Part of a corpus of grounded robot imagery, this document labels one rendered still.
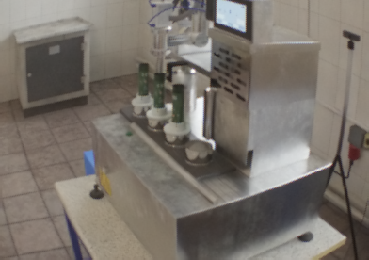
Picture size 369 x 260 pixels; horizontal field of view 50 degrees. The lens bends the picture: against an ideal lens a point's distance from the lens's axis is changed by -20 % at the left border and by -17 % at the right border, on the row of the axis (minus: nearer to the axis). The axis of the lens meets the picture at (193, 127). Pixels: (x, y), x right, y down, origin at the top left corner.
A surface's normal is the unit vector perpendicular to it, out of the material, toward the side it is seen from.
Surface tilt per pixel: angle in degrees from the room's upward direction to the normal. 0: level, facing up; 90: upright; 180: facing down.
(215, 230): 90
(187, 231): 90
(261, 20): 90
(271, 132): 90
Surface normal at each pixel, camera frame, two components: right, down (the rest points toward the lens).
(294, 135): 0.50, 0.37
